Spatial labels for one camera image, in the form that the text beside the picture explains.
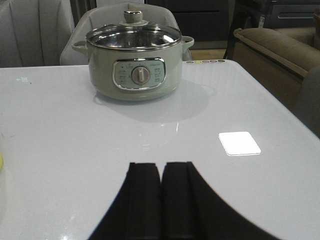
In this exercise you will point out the grey upholstered chair left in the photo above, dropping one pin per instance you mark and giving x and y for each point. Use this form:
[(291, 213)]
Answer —
[(34, 32)]

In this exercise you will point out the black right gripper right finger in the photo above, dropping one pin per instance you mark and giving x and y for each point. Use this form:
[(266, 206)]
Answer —
[(192, 210)]

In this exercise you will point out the coloured sticker strip on table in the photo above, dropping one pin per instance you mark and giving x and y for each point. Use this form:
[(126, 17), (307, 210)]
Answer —
[(207, 61)]

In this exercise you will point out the olive brown sofa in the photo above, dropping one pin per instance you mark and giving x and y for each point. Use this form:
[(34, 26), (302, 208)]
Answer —
[(279, 59)]

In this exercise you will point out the glass pot lid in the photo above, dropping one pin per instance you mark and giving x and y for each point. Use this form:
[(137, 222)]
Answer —
[(135, 34)]

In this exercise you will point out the green electric cooking pot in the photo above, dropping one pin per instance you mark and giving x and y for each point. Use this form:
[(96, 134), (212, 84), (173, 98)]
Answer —
[(135, 75)]

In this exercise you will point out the grey upholstered chair right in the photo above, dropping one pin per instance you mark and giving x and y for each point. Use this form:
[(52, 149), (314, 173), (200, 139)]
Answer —
[(108, 16)]

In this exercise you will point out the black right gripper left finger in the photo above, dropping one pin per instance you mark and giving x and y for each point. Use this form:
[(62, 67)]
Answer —
[(135, 213)]

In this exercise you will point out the yellow woven bamboo steamer lid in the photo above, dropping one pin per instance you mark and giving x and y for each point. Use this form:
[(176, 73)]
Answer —
[(1, 161)]

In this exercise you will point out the grey upholstered chair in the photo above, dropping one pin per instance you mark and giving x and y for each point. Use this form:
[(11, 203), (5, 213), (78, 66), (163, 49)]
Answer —
[(108, 16), (34, 32)]

